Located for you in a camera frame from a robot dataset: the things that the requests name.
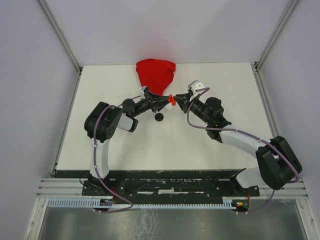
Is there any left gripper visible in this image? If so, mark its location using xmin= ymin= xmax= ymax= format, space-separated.
xmin=132 ymin=90 xmax=172 ymax=118

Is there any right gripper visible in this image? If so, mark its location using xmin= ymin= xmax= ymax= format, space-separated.
xmin=173 ymin=92 xmax=211 ymax=125

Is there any orange earbud charging case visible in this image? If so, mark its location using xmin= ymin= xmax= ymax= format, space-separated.
xmin=168 ymin=94 xmax=177 ymax=106

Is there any black earbud charging case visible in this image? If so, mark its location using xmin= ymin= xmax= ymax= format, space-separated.
xmin=154 ymin=112 xmax=164 ymax=122

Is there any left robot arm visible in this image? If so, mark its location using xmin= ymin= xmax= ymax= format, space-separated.
xmin=84 ymin=86 xmax=176 ymax=195

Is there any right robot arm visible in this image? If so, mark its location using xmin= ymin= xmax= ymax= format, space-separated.
xmin=173 ymin=93 xmax=302 ymax=196

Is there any red cloth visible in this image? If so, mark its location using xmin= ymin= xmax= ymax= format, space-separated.
xmin=136 ymin=58 xmax=176 ymax=95

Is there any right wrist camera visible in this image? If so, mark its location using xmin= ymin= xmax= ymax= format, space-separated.
xmin=188 ymin=80 xmax=205 ymax=101

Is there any right aluminium frame post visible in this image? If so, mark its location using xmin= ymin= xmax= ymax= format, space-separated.
xmin=254 ymin=0 xmax=303 ymax=71

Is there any aluminium frame post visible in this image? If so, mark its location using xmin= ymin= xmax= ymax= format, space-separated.
xmin=254 ymin=0 xmax=303 ymax=71
xmin=34 ymin=0 xmax=83 ymax=73

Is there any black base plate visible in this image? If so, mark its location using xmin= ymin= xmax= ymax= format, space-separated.
xmin=82 ymin=170 xmax=260 ymax=204

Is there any white cable duct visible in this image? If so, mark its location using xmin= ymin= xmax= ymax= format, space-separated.
xmin=46 ymin=197 xmax=236 ymax=210

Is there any left aluminium frame post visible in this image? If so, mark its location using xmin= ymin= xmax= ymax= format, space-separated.
xmin=34 ymin=0 xmax=83 ymax=73

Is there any aluminium front rail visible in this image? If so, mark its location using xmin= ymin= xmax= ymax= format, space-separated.
xmin=36 ymin=178 xmax=309 ymax=200

